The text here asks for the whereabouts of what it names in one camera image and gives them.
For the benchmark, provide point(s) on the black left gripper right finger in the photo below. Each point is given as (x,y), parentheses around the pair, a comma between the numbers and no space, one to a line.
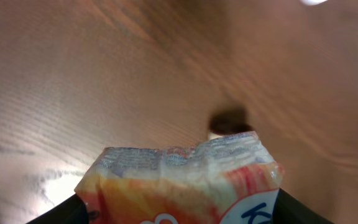
(289,210)

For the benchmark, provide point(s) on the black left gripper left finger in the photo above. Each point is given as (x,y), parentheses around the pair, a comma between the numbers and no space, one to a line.
(71,211)

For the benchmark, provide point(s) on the orange snack packet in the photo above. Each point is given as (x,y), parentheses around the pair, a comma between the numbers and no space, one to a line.
(229,179)

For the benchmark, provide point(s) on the white barcode scanner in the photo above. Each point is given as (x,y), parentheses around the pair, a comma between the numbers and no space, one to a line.
(312,2)

